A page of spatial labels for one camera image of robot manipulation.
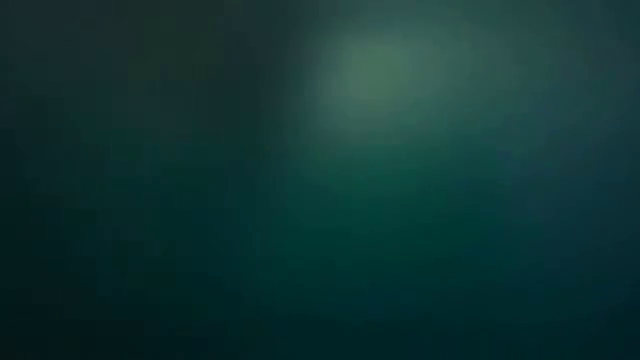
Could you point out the teal plastic bin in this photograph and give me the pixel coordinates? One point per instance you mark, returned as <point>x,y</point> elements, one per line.
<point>320,200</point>

